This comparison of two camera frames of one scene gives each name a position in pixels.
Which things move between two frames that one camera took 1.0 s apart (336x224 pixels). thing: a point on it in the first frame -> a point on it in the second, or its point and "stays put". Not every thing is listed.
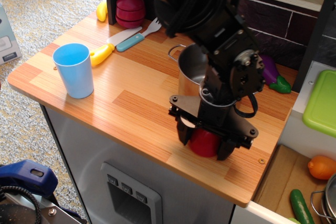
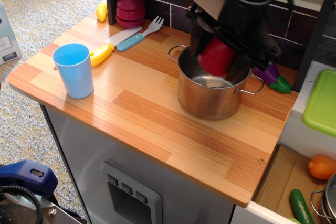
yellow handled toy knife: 98,55 stays put
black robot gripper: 220,120 -> 239,23
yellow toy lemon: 102,11 stays put
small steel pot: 328,201 stays put
